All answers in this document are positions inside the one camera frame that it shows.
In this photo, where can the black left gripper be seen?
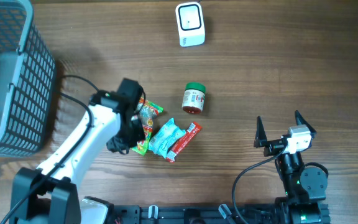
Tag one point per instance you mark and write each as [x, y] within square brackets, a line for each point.
[114, 145]

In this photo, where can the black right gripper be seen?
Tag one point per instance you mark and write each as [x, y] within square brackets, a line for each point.
[273, 145]

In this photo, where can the colourful candy bag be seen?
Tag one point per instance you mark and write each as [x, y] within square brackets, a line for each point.
[148, 111]

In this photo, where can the teal snack pouch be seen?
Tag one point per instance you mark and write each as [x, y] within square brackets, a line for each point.
[166, 137]

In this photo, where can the red snack packet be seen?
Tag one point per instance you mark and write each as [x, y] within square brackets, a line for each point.
[182, 143]

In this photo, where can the green lid sauce jar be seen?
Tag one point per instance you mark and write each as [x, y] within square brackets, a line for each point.
[194, 97]

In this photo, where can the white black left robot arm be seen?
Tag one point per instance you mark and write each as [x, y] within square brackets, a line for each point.
[49, 193]

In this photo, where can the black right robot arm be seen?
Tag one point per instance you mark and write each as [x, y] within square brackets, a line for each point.
[305, 184]

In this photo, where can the white barcode scanner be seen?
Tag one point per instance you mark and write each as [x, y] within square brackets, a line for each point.
[190, 24]

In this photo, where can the dark grey plastic basket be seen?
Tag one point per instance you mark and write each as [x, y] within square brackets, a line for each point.
[27, 76]

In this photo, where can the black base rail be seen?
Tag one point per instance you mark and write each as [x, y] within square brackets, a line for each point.
[253, 213]

